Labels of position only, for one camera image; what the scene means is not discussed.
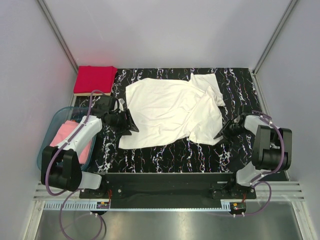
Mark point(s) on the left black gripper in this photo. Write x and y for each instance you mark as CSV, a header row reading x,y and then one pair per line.
x,y
128,122

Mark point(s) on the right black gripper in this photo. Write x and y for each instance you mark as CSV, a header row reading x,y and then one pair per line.
x,y
221,131

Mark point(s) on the white t shirt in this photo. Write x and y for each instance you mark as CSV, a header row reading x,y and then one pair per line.
x,y
167,110

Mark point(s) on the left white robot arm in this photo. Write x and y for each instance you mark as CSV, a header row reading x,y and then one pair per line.
x,y
61,170

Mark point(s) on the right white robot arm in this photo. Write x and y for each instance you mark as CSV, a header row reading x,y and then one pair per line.
x,y
272,146

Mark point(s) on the black marble pattern mat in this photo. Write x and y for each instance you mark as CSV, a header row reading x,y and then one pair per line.
x,y
182,156

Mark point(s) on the folded beige t shirt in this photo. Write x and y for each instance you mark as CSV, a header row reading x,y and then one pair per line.
x,y
87,94

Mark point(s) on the teal plastic basket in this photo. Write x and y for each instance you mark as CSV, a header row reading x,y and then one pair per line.
x,y
62,124

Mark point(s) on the folded red t shirt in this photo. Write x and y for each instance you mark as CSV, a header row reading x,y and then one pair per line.
x,y
91,78

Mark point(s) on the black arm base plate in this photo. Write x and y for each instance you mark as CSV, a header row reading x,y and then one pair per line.
x,y
180,188

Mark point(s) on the grey slotted cable duct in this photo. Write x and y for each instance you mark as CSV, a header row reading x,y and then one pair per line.
x,y
139,206

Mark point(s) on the right aluminium frame post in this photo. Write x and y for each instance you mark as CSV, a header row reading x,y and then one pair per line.
x,y
277,31

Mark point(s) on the aluminium frame post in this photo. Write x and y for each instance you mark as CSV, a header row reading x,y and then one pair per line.
x,y
277,31
57,33

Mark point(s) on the left aluminium frame post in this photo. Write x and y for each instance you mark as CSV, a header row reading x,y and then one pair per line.
x,y
57,33

